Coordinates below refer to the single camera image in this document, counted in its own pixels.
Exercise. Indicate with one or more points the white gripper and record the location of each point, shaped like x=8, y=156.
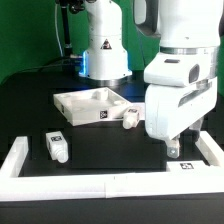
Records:
x=171, y=110

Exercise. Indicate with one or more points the white square tabletop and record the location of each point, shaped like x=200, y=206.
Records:
x=90, y=106

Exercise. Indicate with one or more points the white sheet with tags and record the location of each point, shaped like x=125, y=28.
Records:
x=141, y=106

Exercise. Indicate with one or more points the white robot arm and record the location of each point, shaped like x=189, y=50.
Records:
x=182, y=27

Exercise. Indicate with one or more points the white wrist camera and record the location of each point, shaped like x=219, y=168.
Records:
x=172, y=70

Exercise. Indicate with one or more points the black camera stand pole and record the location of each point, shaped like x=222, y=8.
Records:
x=66, y=28

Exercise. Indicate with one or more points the white U-shaped obstacle fence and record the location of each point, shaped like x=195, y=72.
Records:
x=176, y=180

